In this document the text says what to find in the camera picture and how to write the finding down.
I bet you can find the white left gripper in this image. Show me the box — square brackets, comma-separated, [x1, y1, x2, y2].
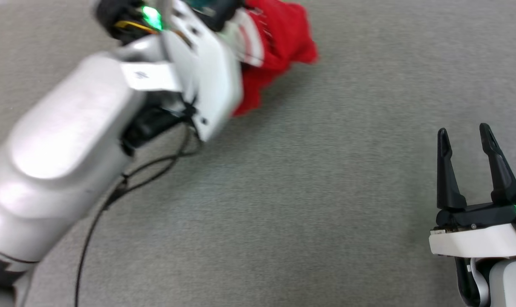
[162, 0, 244, 142]

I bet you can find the grey fabric sofa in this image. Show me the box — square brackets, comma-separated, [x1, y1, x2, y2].
[0, 0, 516, 307]

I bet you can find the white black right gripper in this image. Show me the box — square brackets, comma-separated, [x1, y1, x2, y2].
[428, 123, 516, 259]

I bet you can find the red white basketball jersey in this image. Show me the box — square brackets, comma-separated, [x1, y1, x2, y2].
[230, 0, 319, 117]

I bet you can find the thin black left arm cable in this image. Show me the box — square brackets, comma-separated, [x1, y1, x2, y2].
[74, 122, 204, 307]

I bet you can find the white paper label tag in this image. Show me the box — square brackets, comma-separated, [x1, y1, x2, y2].
[121, 61, 184, 92]

